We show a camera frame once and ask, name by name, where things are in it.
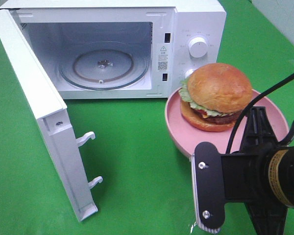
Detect glass microwave turntable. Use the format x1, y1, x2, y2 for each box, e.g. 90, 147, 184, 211
59, 41, 150, 91

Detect burger with lettuce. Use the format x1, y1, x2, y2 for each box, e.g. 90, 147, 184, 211
178, 63, 252, 132

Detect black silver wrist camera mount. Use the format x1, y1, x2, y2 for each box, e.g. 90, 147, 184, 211
191, 142, 225, 234

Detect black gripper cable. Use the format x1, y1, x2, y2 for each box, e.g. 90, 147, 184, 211
225, 71, 294, 155

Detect white microwave knob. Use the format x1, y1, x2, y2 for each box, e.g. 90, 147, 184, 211
184, 69, 195, 79
188, 36, 208, 58

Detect lower white microwave knob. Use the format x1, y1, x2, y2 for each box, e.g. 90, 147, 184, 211
184, 69, 195, 79

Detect upper white microwave knob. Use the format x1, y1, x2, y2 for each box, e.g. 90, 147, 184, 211
188, 36, 208, 58

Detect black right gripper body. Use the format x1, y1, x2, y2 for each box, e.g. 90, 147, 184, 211
221, 144, 294, 208

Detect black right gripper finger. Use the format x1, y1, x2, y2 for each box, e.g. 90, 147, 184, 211
245, 203, 288, 235
239, 106, 278, 152

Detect white microwave oven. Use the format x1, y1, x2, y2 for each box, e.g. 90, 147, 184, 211
0, 0, 226, 99

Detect white microwave door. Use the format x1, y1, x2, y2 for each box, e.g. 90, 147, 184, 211
0, 10, 103, 221

